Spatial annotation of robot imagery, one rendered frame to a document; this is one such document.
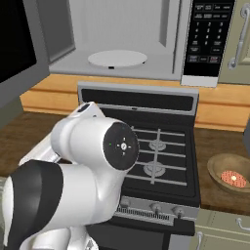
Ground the grey appliance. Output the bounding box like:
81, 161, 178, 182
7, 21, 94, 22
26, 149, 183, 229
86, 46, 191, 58
242, 116, 250, 158

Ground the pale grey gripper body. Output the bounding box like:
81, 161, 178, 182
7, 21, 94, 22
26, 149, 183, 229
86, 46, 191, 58
18, 136, 63, 166

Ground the brown wooden bowl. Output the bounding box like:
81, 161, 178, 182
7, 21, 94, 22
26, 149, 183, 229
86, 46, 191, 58
206, 152, 250, 196

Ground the white microwave turntable plate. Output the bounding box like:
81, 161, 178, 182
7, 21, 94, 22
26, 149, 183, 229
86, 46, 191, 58
87, 49, 148, 69

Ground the beige drawer front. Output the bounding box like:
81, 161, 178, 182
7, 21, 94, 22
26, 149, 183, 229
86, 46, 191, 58
193, 208, 250, 236

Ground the black and steel stove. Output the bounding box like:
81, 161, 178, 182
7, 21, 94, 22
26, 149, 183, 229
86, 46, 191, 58
76, 81, 201, 250

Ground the black microwave door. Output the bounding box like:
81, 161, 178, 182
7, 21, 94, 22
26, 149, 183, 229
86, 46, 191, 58
0, 0, 51, 110

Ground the red round waffle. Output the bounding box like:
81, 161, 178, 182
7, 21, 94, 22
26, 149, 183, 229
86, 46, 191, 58
221, 169, 248, 189

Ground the silver drawer handle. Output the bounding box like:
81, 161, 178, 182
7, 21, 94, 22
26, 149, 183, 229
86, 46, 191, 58
235, 217, 250, 232

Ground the silver base cupboard handle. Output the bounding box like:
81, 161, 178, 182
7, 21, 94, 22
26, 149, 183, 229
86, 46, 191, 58
194, 230, 204, 250

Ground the grey microwave oven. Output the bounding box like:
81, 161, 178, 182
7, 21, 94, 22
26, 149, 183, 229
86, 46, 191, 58
35, 0, 237, 89

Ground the beige base cupboard door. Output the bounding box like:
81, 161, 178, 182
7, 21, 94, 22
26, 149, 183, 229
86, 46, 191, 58
189, 226, 250, 250

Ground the silver cupboard door handle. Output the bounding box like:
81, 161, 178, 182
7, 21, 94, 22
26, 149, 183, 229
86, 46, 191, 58
227, 3, 250, 70

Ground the grey stove knob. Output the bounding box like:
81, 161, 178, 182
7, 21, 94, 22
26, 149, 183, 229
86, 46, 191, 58
151, 202, 163, 215
173, 206, 186, 219
119, 198, 130, 210

